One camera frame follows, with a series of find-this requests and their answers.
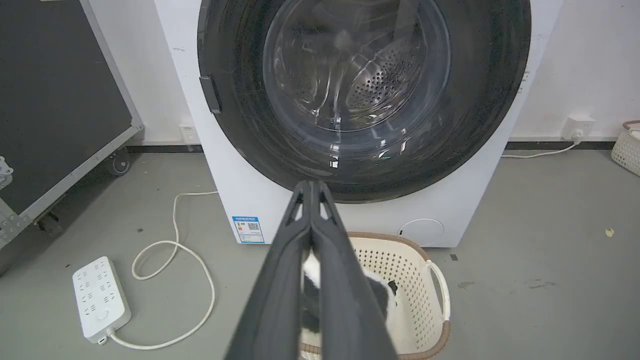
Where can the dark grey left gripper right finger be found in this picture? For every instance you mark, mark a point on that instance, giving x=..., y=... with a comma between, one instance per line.
x=345, y=305

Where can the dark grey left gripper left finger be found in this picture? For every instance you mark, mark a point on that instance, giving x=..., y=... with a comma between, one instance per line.
x=280, y=300

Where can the white front-load washing machine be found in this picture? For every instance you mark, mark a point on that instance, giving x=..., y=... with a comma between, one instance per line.
x=240, y=185

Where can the round black washing machine door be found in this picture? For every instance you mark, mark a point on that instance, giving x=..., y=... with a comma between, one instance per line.
x=480, y=100

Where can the black and white garment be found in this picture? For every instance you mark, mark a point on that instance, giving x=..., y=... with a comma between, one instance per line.
x=382, y=295

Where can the cream perforated laundry basket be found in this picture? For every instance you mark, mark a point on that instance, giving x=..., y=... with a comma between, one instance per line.
x=415, y=295

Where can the blue energy label sticker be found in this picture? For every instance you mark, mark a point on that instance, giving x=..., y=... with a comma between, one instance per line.
x=248, y=229

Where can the white power strip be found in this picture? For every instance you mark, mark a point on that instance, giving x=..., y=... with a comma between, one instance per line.
x=100, y=298

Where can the black flight case on wheels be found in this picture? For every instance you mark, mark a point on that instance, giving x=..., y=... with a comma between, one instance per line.
x=55, y=100

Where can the white woven basket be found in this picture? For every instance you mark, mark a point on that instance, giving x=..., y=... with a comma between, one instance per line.
x=627, y=150

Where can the white wall socket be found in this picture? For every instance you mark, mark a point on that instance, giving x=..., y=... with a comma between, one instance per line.
x=187, y=133

